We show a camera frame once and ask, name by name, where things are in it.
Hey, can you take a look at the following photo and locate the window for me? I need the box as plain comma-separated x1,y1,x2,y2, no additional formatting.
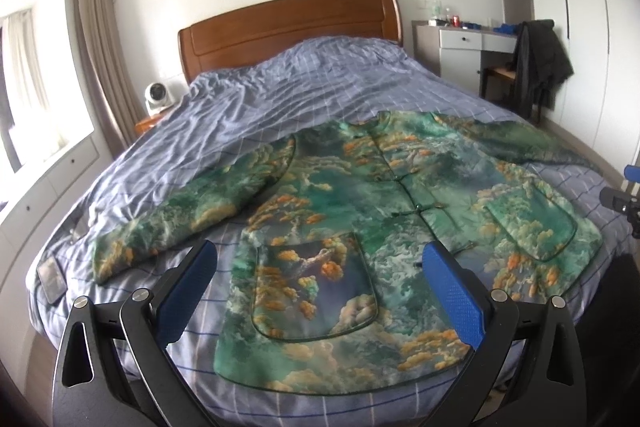
0,0,96,172

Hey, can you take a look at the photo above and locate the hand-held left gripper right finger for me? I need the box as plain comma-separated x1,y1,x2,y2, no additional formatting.
422,241,582,427

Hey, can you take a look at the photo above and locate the black jacket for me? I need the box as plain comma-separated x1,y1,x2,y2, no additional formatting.
512,19,575,124

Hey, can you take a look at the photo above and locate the wooden nightstand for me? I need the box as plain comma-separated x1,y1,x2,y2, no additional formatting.
135,114,166,138

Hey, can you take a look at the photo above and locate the bed with blue checked duvet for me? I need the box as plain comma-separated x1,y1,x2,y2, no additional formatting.
30,34,640,427

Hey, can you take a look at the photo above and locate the white wardrobe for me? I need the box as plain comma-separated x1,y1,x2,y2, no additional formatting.
492,0,640,168

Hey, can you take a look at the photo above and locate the beige curtain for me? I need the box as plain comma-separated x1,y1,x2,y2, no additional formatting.
74,0,146,152

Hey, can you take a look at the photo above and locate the blue desk clutter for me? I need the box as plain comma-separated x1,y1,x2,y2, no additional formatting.
462,22,519,36

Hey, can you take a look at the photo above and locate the green printed padded jacket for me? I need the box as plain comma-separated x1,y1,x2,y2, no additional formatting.
92,109,603,395

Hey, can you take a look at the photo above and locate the dark flat device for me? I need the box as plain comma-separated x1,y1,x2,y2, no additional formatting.
37,259,68,305

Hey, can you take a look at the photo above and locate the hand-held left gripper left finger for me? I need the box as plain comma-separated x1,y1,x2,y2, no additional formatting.
51,238,219,427

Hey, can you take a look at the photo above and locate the white desk with drawer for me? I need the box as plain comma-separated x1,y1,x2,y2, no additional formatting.
411,19,521,100

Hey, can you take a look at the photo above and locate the wooden chair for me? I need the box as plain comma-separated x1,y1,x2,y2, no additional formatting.
480,64,518,104

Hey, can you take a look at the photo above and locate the wooden bed headboard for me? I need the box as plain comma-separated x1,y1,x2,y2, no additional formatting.
177,0,405,88

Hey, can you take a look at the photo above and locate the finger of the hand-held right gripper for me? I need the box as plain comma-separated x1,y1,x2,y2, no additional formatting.
599,163,640,239

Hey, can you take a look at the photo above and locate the small white fan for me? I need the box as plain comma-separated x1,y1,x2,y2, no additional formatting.
144,82,177,116

